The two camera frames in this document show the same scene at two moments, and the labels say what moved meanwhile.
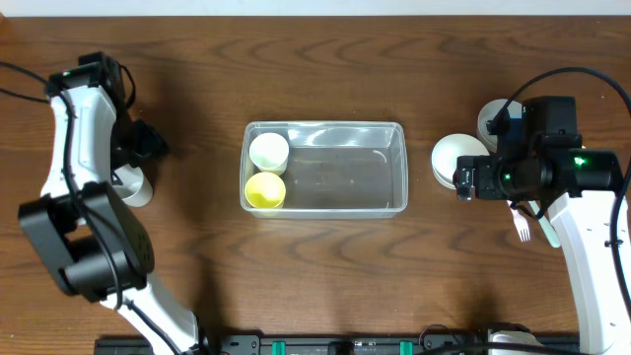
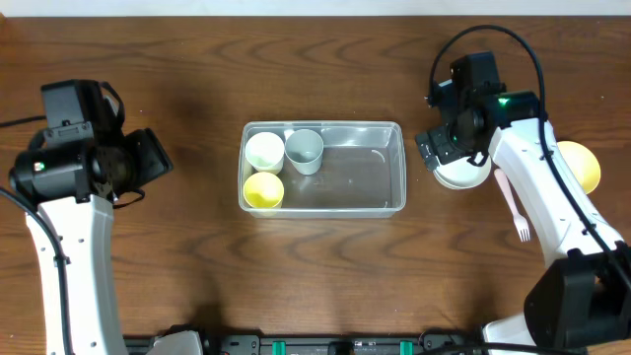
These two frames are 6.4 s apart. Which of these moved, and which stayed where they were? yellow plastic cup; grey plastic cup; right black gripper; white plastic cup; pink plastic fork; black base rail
Moved: grey plastic cup; right black gripper
Stayed: yellow plastic cup; white plastic cup; pink plastic fork; black base rail
